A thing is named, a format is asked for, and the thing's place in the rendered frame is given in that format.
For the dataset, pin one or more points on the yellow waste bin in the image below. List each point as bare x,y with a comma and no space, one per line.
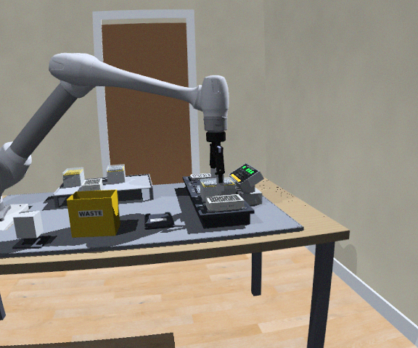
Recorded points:
92,213

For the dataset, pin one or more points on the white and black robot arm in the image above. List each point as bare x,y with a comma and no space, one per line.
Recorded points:
88,72

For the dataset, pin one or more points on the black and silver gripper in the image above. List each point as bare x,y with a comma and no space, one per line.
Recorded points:
217,158

